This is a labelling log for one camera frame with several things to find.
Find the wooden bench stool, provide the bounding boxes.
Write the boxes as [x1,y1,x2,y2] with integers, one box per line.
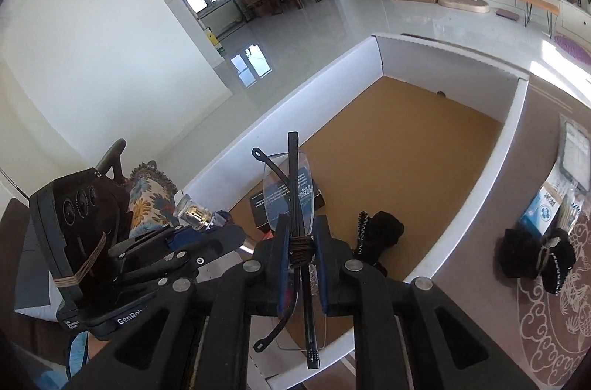
[516,0,560,39]

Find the clear frame glasses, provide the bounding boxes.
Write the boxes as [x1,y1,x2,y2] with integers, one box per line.
[252,131,321,370]

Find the black odor removing bar box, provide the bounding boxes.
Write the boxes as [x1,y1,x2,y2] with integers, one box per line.
[249,181,325,233]

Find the floral cushion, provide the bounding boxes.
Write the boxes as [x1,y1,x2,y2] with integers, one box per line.
[126,160,178,238]

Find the large white cardboard box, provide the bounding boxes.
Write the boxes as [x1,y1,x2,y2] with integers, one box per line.
[184,34,529,282]

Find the cosmetic tube with silver cap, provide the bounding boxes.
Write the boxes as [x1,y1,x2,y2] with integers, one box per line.
[173,194,229,232]

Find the phone case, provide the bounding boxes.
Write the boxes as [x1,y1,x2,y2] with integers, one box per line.
[558,115,590,193]

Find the blue white nail cream box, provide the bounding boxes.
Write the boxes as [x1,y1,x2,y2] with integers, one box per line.
[518,182,580,237]

